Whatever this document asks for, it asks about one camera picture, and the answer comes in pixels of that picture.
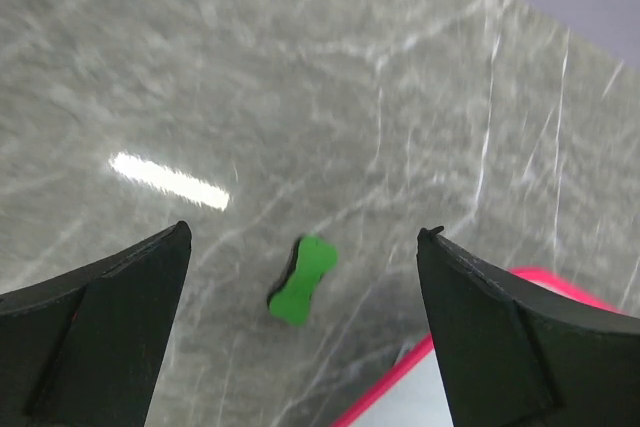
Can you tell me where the green bone-shaped eraser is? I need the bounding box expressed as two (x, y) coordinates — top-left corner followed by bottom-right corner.
(266, 235), (338, 326)

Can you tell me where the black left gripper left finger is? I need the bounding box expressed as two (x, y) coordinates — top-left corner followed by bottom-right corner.
(1, 221), (192, 426)

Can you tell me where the pink-framed whiteboard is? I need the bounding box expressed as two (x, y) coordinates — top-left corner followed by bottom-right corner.
(330, 266), (619, 427)

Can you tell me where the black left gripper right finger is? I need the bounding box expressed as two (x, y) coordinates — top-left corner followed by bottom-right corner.
(417, 227), (639, 426)

